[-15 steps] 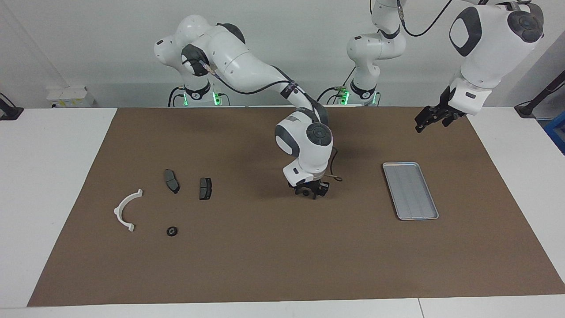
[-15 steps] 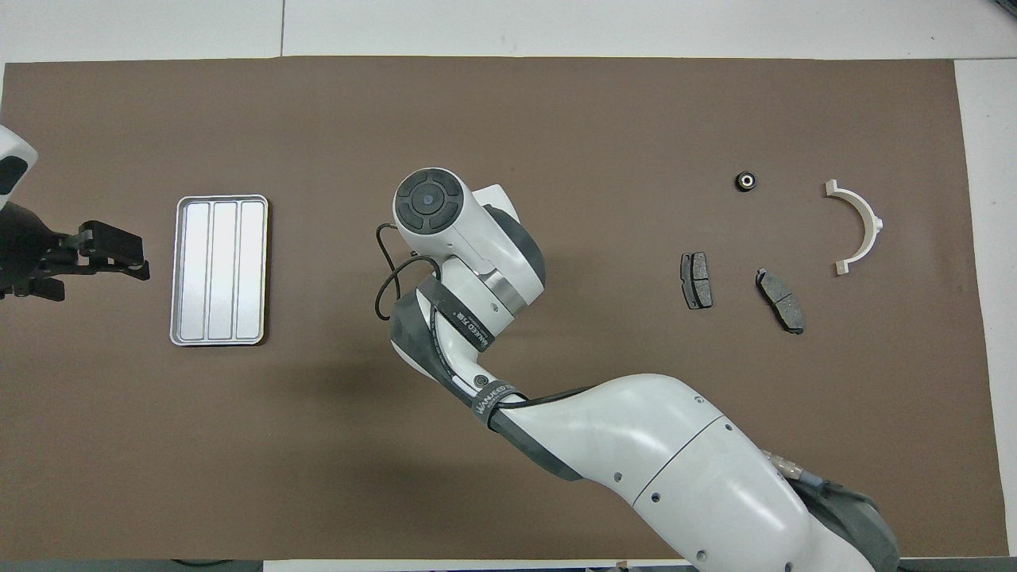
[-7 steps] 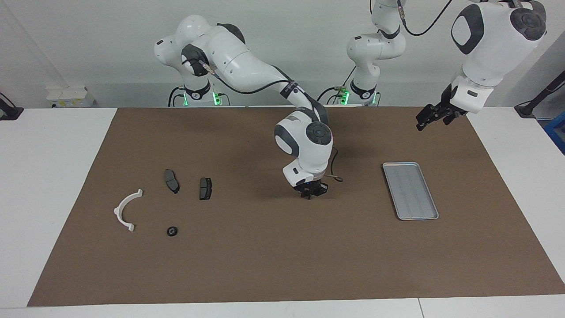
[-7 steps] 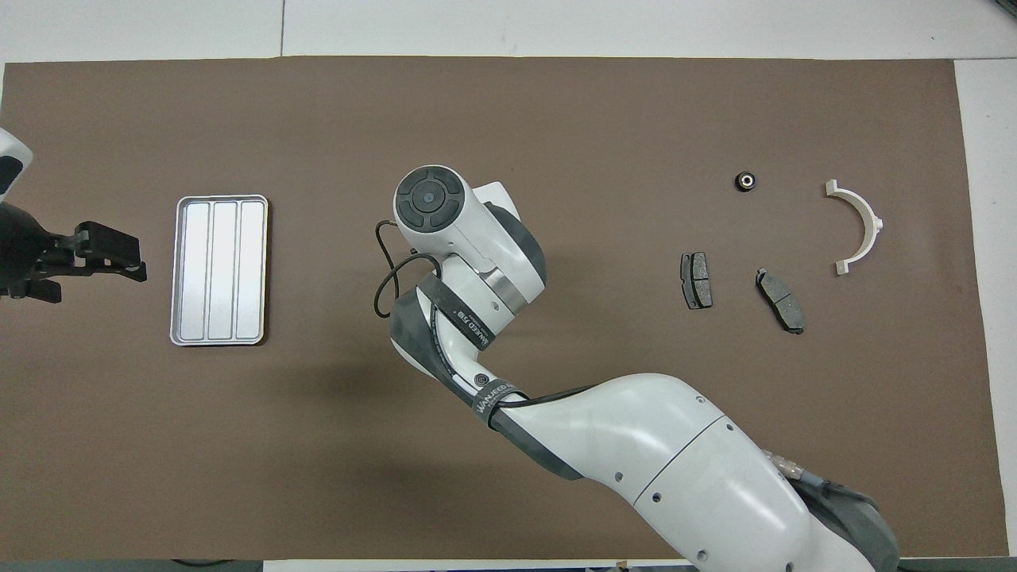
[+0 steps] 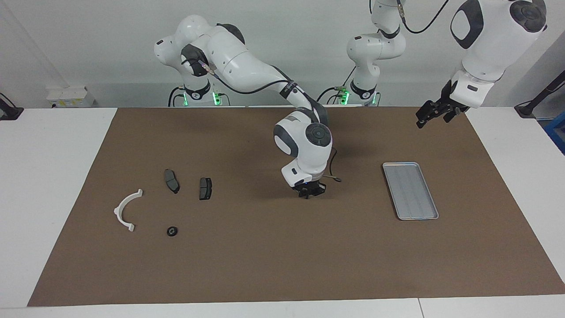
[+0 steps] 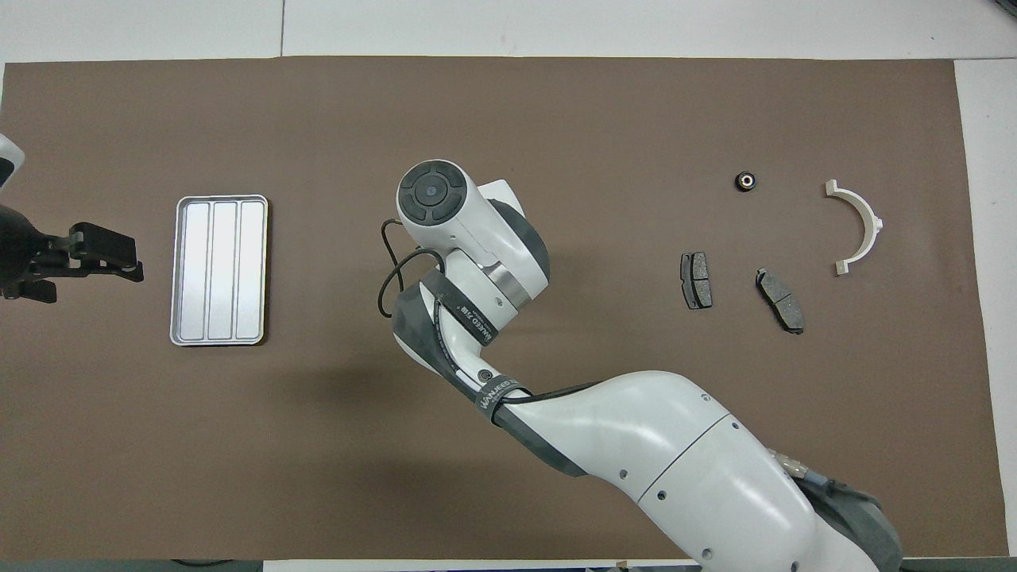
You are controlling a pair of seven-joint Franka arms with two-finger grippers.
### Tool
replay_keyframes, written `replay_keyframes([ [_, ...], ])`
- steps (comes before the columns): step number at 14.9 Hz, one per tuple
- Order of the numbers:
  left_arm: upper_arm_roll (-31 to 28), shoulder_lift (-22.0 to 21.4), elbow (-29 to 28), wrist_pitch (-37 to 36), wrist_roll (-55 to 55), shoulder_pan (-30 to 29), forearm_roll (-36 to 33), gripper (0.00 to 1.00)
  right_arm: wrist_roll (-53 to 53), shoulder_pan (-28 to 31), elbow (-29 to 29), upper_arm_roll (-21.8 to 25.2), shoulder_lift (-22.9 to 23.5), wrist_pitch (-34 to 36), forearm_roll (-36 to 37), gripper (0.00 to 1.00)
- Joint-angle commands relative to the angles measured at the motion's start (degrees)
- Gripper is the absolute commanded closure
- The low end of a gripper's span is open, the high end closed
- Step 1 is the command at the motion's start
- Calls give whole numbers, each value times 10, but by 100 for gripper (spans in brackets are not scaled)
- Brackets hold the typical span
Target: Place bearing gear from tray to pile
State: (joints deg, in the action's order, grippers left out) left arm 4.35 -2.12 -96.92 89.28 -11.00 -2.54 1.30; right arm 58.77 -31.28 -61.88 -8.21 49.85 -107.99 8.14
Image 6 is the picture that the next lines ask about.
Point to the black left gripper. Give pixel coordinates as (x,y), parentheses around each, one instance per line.
(20,246)

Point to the brown table mat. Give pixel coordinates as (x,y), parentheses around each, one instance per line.
(318,445)

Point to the curved dark brake pad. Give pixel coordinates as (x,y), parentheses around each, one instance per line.
(779,299)

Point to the black bearing gear silver centre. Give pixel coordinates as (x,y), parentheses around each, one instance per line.
(744,181)

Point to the silver metal tray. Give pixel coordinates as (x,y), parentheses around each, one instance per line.
(218,270)

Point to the white semicircular plastic bracket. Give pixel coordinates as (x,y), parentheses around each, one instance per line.
(866,214)

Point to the rectangular dark brake pad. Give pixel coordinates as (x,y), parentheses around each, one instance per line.
(696,280)

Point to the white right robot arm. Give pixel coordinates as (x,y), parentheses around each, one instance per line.
(675,453)

